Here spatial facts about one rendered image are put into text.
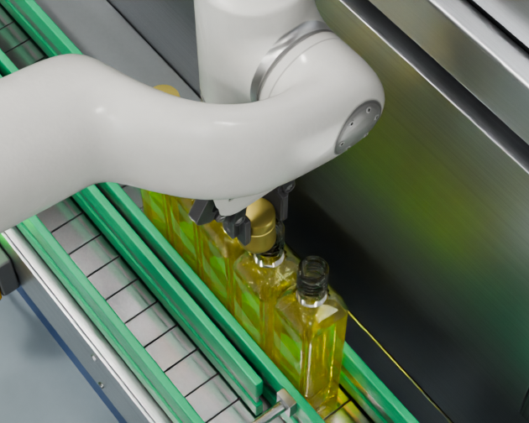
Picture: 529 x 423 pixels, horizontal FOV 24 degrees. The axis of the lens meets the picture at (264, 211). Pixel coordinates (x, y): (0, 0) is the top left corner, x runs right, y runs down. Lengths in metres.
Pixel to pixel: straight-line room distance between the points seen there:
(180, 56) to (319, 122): 0.75
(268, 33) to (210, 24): 0.04
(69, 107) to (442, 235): 0.48
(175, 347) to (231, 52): 0.58
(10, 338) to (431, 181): 0.81
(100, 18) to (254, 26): 0.84
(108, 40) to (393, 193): 0.57
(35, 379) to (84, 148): 0.96
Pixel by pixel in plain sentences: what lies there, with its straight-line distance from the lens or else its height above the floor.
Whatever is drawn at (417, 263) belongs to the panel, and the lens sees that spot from 1.23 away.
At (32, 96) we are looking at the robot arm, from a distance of 0.78.
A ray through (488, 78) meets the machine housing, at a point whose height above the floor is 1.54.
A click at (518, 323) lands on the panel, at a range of 1.14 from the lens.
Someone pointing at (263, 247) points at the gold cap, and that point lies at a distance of 1.12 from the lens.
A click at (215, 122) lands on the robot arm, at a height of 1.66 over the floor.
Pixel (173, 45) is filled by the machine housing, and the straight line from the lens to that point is 1.55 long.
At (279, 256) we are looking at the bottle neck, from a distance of 1.16.
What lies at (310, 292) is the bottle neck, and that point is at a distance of 1.13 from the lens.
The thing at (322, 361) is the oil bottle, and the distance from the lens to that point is 1.23.
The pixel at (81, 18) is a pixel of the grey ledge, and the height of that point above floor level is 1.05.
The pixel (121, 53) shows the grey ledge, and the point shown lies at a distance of 1.61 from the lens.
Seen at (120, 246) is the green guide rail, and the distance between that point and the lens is 1.41.
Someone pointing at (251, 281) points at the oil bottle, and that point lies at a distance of 1.18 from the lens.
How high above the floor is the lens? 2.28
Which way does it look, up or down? 58 degrees down
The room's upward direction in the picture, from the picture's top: straight up
